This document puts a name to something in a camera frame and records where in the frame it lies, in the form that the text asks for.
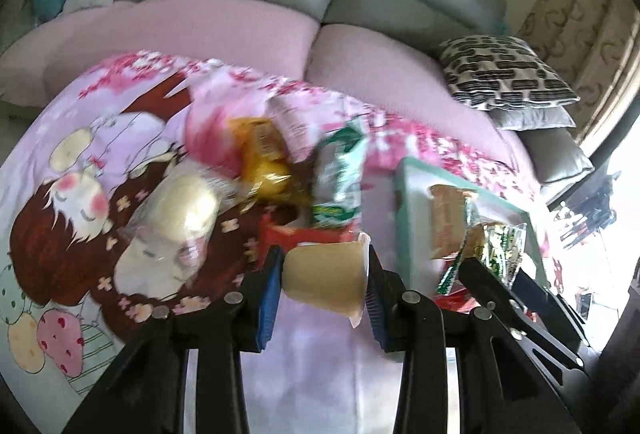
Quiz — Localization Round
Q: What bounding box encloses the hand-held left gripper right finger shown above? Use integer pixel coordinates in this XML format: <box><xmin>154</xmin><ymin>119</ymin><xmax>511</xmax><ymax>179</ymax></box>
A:
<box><xmin>364</xmin><ymin>246</ymin><xmax>558</xmax><ymax>434</ymax></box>

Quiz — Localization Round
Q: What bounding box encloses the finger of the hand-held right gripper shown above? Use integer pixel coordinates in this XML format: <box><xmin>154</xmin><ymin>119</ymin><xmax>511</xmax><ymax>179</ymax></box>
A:
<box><xmin>512</xmin><ymin>268</ymin><xmax>586</xmax><ymax>345</ymax></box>
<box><xmin>459</xmin><ymin>258</ymin><xmax>586</xmax><ymax>372</ymax></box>

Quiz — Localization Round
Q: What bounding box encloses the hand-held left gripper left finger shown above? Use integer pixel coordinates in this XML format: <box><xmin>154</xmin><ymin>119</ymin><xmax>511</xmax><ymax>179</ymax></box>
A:
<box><xmin>60</xmin><ymin>245</ymin><xmax>287</xmax><ymax>434</ymax></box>

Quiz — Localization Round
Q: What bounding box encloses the green burger print packet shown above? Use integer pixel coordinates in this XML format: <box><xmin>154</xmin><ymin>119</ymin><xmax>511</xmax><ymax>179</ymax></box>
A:
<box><xmin>475</xmin><ymin>221</ymin><xmax>528</xmax><ymax>287</ymax></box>

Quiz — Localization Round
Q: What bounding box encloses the narrow green snack packet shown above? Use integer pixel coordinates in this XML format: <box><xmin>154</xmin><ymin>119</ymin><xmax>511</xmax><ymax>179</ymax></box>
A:
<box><xmin>437</xmin><ymin>234</ymin><xmax>481</xmax><ymax>297</ymax></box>

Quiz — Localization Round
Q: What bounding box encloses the cream pudding cup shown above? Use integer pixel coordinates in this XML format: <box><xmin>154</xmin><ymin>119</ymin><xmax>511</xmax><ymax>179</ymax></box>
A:
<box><xmin>282</xmin><ymin>231</ymin><xmax>372</xmax><ymax>330</ymax></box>

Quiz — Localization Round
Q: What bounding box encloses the teal rimmed white box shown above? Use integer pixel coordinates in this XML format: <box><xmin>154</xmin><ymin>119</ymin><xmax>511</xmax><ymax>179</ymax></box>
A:
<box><xmin>392</xmin><ymin>156</ymin><xmax>548</xmax><ymax>310</ymax></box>

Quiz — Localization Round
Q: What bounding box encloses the green biscuit packet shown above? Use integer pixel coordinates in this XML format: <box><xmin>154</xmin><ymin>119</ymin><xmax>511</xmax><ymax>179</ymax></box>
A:
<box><xmin>309</xmin><ymin>121</ymin><xmax>371</xmax><ymax>230</ymax></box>

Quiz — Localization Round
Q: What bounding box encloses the pink wafer packet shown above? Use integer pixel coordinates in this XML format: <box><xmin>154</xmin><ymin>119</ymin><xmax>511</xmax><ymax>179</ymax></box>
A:
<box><xmin>267</xmin><ymin>94</ymin><xmax>321</xmax><ymax>162</ymax></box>

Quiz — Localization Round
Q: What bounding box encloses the red snack packet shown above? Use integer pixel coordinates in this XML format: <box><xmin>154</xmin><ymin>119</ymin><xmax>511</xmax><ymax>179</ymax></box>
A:
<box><xmin>432</xmin><ymin>291</ymin><xmax>481</xmax><ymax>315</ymax></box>

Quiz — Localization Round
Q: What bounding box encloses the red packet white label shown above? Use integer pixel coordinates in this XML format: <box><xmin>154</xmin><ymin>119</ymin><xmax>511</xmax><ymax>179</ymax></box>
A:
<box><xmin>257</xmin><ymin>214</ymin><xmax>351</xmax><ymax>265</ymax></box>

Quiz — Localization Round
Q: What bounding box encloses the clear brown cake packet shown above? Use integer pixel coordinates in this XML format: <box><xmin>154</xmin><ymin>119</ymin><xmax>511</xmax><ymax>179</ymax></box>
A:
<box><xmin>429</xmin><ymin>184</ymin><xmax>478</xmax><ymax>262</ymax></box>

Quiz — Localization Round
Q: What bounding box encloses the black metal rack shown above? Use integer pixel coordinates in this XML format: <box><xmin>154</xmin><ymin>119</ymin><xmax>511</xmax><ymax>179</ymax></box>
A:
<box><xmin>547</xmin><ymin>171</ymin><xmax>618</xmax><ymax>250</ymax></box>

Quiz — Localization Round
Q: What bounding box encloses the cream bun clear packet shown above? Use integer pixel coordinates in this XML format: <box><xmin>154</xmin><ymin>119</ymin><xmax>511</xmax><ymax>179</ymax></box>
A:
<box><xmin>142</xmin><ymin>159</ymin><xmax>241</xmax><ymax>245</ymax></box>
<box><xmin>112</xmin><ymin>226</ymin><xmax>203</xmax><ymax>297</ymax></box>

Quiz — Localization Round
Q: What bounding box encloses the yellow bread packet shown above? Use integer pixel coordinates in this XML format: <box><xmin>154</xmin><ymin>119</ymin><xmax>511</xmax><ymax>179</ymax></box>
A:
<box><xmin>230</xmin><ymin>116</ymin><xmax>293</xmax><ymax>202</ymax></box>

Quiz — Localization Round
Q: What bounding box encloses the dark grey pillow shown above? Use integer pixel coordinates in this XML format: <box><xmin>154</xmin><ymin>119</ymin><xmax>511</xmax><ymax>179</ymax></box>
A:
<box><xmin>492</xmin><ymin>104</ymin><xmax>578</xmax><ymax>131</ymax></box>

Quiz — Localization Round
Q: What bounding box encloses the pink printed blanket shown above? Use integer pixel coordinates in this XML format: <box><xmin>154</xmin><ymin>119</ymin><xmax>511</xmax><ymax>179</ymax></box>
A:
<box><xmin>0</xmin><ymin>50</ymin><xmax>566</xmax><ymax>434</ymax></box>

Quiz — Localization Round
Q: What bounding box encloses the black white patterned pillow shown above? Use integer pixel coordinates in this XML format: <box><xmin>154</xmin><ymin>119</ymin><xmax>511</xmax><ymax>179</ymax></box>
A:
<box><xmin>439</xmin><ymin>35</ymin><xmax>582</xmax><ymax>111</ymax></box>

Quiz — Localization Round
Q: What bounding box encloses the pink sofa cover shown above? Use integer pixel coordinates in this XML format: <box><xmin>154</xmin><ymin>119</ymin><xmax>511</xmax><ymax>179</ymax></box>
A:
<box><xmin>0</xmin><ymin>0</ymin><xmax>543</xmax><ymax>195</ymax></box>

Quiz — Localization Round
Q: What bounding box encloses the beige patterned curtain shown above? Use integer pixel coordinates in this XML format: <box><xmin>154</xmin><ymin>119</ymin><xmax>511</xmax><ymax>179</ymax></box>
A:
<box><xmin>517</xmin><ymin>0</ymin><xmax>640</xmax><ymax>150</ymax></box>

